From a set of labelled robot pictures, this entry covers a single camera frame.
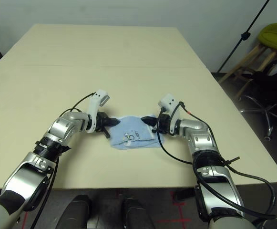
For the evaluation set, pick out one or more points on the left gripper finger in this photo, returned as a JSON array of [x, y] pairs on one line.
[[112, 121]]

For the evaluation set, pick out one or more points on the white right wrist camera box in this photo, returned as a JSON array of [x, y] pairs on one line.
[[170, 105]]

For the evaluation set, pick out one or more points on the wooden stool green cushion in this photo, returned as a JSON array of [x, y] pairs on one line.
[[271, 38]]

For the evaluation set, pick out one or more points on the black tripod stand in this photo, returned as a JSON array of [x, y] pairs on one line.
[[245, 36]]

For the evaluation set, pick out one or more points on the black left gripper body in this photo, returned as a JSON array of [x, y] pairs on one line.
[[101, 122]]

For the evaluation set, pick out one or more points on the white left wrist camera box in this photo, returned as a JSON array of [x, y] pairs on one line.
[[97, 105]]

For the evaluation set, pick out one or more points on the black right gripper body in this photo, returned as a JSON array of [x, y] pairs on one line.
[[164, 124]]

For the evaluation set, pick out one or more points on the black office chair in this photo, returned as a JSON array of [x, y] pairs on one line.
[[267, 95]]

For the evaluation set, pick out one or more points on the light blue towel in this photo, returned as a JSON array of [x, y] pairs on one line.
[[133, 133]]

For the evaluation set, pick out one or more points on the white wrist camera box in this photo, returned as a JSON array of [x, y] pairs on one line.
[[97, 105], [170, 105]]

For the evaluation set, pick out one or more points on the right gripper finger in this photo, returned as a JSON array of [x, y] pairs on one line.
[[149, 120]]

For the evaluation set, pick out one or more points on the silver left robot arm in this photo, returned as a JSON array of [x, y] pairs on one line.
[[57, 133]]

